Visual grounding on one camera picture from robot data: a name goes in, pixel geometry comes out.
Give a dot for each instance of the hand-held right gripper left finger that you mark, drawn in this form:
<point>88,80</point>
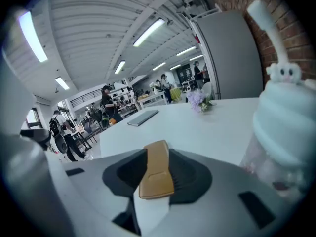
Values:
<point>86,194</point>

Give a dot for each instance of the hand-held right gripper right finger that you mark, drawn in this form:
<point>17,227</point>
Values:
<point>209,211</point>

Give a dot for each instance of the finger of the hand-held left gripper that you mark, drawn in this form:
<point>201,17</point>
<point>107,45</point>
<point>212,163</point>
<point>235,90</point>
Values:
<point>37,136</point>

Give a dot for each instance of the long ceiling light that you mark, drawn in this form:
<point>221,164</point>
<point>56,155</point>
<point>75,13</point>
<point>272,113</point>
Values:
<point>62,83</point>
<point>149,32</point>
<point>175,67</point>
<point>186,51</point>
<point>33,37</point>
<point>119,67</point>
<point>195,57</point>
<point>159,66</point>

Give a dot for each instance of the black metal railing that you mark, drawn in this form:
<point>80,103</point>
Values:
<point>86,97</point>

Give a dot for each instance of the white desk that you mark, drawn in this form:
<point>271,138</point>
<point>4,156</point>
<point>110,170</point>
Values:
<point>197,132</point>

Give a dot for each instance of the grey flat tablet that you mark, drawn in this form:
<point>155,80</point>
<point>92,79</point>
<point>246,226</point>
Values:
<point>143,117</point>

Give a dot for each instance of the purple flower bouquet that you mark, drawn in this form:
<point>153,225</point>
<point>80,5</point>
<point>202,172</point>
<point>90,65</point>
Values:
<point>195,99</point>

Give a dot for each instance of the white background table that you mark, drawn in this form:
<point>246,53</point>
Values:
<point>150,99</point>

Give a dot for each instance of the clear cup with pale lid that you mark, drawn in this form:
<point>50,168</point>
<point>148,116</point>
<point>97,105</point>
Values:
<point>284,120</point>

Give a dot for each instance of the white chair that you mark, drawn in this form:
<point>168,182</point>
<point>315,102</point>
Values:
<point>207,90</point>

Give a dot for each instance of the yellow-green draped table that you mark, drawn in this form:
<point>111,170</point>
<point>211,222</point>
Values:
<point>175,94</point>

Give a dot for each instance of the grey partition panel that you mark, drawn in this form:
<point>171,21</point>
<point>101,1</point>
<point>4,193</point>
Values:
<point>232,58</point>

